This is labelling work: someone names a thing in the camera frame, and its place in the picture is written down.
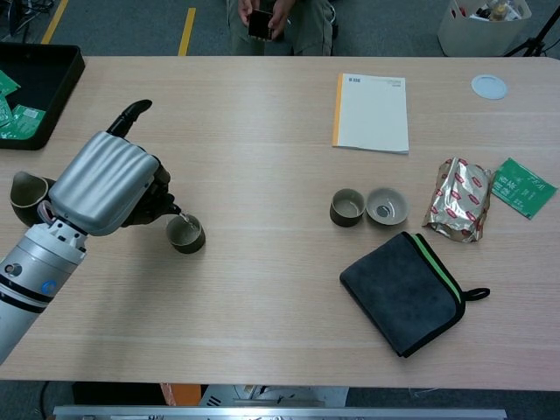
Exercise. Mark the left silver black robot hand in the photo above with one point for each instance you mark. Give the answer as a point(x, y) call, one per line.
point(100, 184)

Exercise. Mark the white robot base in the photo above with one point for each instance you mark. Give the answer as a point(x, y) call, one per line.
point(271, 394)

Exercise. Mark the olive teacup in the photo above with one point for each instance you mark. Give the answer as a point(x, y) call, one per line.
point(188, 240)

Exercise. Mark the empty dark teacup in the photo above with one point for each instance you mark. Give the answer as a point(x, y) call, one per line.
point(347, 207)

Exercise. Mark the dark pitcher with grey inside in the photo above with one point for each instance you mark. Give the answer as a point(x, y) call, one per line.
point(26, 192)

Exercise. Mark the green packet with white label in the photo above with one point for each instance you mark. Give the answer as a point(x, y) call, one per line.
point(27, 122)

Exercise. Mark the black rectangular tray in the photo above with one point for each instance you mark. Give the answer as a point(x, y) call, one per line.
point(44, 74)

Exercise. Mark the smartphone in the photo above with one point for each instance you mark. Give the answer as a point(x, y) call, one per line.
point(259, 24)

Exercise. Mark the orange base cover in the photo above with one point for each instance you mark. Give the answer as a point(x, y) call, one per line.
point(184, 394)

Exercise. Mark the seated person khaki trousers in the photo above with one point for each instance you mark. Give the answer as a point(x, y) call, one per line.
point(310, 26)

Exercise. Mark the white notebook with yellow spine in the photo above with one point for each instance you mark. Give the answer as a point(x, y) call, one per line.
point(372, 114)

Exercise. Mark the grey cloth with green stripe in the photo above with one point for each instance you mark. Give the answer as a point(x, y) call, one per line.
point(402, 293)

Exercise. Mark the silver foil pack red labels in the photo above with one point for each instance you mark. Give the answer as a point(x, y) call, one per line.
point(457, 201)

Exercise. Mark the white storage box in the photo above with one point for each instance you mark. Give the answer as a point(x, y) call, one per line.
point(481, 35)

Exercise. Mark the green tea packet white print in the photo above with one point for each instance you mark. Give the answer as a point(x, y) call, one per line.
point(522, 188)

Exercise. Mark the black tripod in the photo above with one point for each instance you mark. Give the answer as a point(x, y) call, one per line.
point(531, 44)

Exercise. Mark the aluminium profile rail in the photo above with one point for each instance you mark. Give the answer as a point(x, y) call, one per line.
point(280, 413)

